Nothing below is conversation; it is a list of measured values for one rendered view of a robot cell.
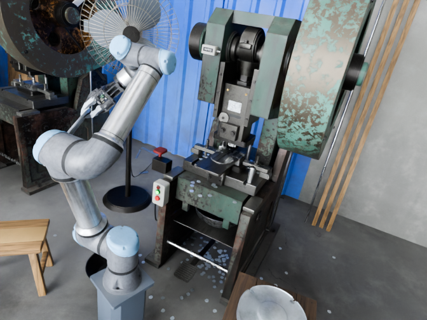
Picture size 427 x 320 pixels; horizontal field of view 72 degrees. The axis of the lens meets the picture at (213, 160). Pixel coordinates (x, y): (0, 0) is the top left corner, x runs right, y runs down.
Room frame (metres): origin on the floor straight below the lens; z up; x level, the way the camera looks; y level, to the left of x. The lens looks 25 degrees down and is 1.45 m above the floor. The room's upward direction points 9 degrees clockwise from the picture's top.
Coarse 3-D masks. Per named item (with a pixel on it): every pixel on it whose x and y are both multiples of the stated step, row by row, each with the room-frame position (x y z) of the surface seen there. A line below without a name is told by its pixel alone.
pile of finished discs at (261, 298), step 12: (252, 288) 0.96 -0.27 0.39; (264, 288) 0.97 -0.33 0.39; (276, 288) 0.98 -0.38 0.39; (240, 300) 0.89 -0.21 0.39; (252, 300) 0.90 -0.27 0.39; (264, 300) 0.91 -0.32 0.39; (276, 300) 0.92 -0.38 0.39; (288, 300) 0.93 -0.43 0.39; (240, 312) 0.83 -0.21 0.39; (252, 312) 0.84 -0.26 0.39; (264, 312) 0.84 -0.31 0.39; (276, 312) 0.85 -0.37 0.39; (288, 312) 0.87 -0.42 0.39; (300, 312) 0.88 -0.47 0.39
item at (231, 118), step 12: (228, 84) 1.49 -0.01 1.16; (240, 84) 1.52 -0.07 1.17; (228, 96) 1.49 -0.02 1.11; (240, 96) 1.46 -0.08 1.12; (228, 108) 1.48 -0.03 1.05; (240, 108) 1.46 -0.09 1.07; (228, 120) 1.48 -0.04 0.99; (240, 120) 1.46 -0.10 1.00; (228, 132) 1.44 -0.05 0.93; (240, 132) 1.45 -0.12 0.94
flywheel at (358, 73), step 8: (360, 56) 1.33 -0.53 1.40; (352, 64) 1.30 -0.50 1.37; (360, 64) 1.29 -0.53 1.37; (368, 64) 1.33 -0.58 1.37; (352, 72) 1.29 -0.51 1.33; (360, 72) 1.31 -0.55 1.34; (344, 80) 1.30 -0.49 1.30; (352, 80) 1.29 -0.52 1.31; (360, 80) 1.30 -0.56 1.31; (344, 88) 1.33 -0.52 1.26; (352, 88) 1.31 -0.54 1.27
